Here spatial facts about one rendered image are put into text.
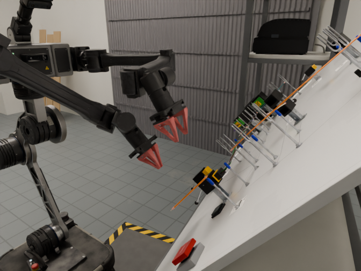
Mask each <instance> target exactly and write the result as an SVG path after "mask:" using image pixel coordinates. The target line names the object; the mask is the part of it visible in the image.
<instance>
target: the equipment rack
mask: <svg viewBox="0 0 361 271"><path fill-rule="evenodd" d="M349 2H350V0H335V1H334V7H333V12H332V16H331V22H330V27H332V28H333V29H334V30H335V31H336V32H338V33H339V34H340V33H343V30H344V25H345V20H346V15H347V11H348V6H349ZM268 8H269V0H264V1H263V11H262V22H261V26H262V25H263V24H265V23H266V22H267V18H268ZM253 10H254V0H247V3H246V17H245V24H244V37H243V51H242V63H241V77H240V90H239V103H238V111H237V116H238V115H239V114H240V113H241V112H242V111H243V110H244V106H245V100H246V88H247V76H248V64H249V63H257V69H256V80H255V91H254V98H255V97H256V96H257V95H258V94H259V89H260V82H261V73H262V64H263V63H276V64H291V65H318V66H324V65H325V64H326V63H327V62H328V61H330V60H331V59H332V58H333V57H334V56H335V55H336V54H335V53H334V52H333V51H332V50H330V49H329V48H328V47H327V46H326V50H325V53H324V52H309V51H307V53H306V54H303V55H299V54H284V53H259V54H256V53H253V52H250V41H251V29H252V17H253ZM264 58H267V59H264ZM299 59H301V60H299ZM239 135H240V134H239V133H237V132H236V137H235V139H236V140H239V138H240V137H241V135H240V136H239Z"/></svg>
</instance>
